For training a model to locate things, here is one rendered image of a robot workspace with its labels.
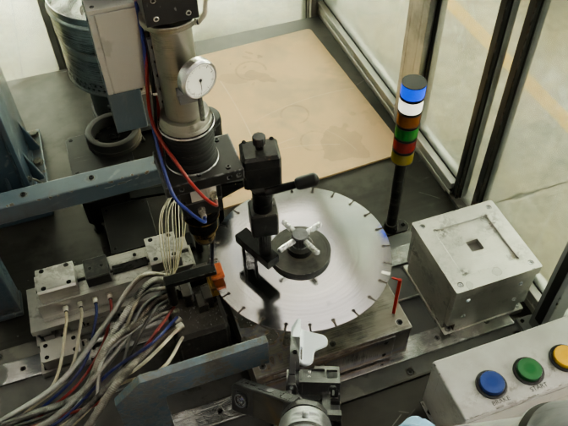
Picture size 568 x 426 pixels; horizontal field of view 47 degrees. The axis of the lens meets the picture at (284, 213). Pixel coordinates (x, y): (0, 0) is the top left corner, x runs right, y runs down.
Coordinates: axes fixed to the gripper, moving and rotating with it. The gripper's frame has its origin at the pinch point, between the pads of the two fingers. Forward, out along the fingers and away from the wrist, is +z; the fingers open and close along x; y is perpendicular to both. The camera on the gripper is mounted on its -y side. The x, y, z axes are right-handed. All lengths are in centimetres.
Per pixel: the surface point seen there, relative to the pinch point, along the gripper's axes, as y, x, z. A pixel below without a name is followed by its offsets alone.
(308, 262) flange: 2.2, 14.5, 8.6
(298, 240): 0.3, 18.8, 7.6
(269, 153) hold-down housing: -3.8, 36.9, -10.3
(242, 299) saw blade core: -9.1, 9.4, 3.0
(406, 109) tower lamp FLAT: 19.3, 40.4, 20.3
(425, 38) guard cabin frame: 27, 53, 50
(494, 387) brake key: 32.3, -1.1, -5.3
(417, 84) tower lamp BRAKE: 21, 45, 19
